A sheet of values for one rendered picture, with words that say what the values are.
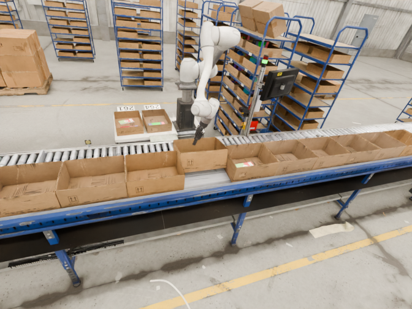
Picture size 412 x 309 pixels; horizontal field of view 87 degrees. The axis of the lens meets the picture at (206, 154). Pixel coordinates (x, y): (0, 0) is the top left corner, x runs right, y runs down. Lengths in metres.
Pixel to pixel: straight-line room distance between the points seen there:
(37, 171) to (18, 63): 4.03
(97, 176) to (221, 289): 1.43
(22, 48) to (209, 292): 5.11
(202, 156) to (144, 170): 0.48
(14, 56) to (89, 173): 4.12
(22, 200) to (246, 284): 1.84
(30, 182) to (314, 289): 2.51
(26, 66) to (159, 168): 4.32
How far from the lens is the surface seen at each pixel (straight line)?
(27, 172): 1.88
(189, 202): 1.68
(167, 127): 2.52
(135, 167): 1.78
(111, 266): 2.37
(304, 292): 2.50
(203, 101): 1.64
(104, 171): 1.80
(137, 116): 2.82
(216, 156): 1.71
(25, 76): 5.74
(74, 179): 1.84
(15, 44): 5.59
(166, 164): 1.80
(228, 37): 1.89
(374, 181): 3.06
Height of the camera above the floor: 2.07
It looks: 37 degrees down
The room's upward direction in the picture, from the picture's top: 8 degrees clockwise
